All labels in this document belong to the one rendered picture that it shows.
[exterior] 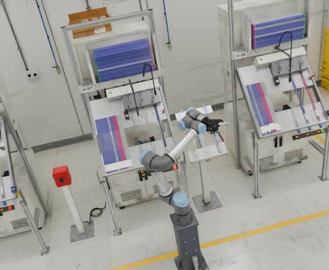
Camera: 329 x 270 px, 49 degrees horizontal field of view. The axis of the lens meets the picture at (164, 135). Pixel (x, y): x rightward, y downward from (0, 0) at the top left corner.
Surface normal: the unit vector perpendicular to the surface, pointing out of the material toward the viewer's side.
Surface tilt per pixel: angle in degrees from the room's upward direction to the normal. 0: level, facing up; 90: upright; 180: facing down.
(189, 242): 90
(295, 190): 0
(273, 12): 90
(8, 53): 90
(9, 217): 90
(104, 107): 45
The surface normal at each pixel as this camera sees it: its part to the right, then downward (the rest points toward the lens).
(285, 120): 0.04, -0.26
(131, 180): 0.21, 0.49
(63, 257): -0.14, -0.84
